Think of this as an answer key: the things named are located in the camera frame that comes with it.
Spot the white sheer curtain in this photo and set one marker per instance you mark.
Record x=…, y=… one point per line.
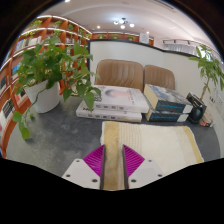
x=180, y=48

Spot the ceiling lamp with round bulbs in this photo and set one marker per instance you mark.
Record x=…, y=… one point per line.
x=122, y=23

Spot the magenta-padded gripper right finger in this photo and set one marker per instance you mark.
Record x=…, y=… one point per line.
x=145, y=171

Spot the pothos plant in white pot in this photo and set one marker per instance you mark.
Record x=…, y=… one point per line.
x=45, y=96

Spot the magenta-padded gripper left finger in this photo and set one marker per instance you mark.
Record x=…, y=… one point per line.
x=80, y=173

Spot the thin white book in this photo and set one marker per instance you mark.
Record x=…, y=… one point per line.
x=110, y=115

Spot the orange bookshelf unit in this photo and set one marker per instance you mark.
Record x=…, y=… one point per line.
x=13, y=70

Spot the dark blue-spined book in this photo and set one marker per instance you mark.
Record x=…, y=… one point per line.
x=166, y=116

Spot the black ceiling track rail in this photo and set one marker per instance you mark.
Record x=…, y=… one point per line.
x=180, y=40

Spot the small tree in black pot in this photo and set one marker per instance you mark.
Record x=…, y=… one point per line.
x=196, y=111

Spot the thick dark-covered book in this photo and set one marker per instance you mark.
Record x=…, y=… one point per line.
x=166, y=98

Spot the white book with pale cover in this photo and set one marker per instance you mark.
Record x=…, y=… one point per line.
x=121, y=98

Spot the recessed ceiling spotlights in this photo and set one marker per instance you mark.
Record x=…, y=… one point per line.
x=98, y=27

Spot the tan leather chair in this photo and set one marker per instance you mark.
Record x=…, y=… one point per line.
x=120, y=75
x=160, y=77

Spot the cream yellow-striped towel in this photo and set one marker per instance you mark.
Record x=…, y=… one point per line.
x=160, y=143

